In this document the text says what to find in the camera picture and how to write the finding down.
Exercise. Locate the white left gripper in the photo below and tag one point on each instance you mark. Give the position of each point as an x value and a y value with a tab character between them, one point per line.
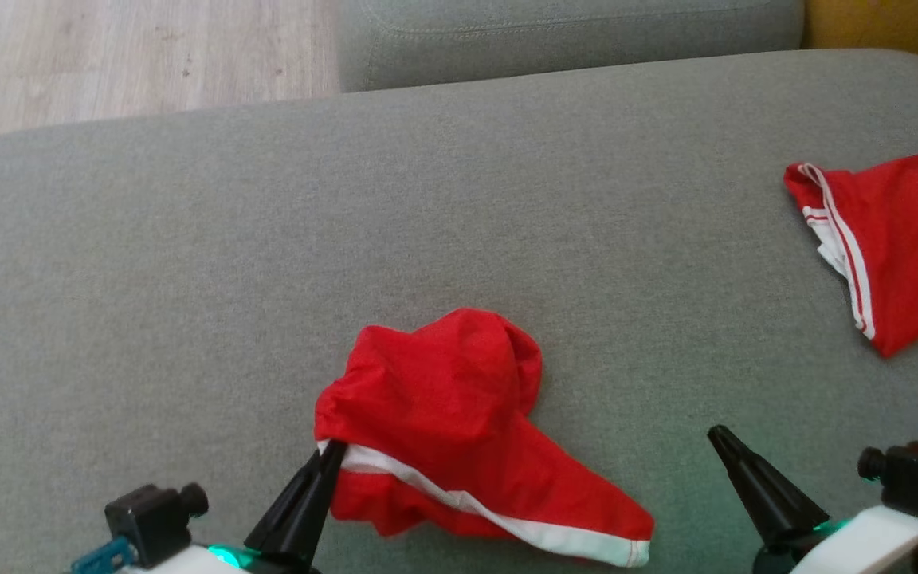
204	562

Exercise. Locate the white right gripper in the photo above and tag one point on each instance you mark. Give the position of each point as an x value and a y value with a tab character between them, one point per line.
865	542

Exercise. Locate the red shorts with white trim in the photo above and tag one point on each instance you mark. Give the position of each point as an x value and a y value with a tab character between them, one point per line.
443	399

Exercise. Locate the red shirt with white sleeves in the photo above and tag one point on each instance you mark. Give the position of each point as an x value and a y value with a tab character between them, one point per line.
905	239

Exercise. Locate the large grey sofa seat cushion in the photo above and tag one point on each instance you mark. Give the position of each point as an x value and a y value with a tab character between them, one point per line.
459	223

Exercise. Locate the small grey sofa cushion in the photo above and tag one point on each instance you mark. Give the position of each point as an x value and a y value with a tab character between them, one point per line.
570	40

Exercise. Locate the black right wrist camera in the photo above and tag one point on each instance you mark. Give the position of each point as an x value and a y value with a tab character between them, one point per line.
917	478

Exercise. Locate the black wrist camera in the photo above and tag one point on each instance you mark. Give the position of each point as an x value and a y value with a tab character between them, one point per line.
148	518
917	478

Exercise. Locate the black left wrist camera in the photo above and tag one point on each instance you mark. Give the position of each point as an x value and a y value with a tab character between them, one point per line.
148	518

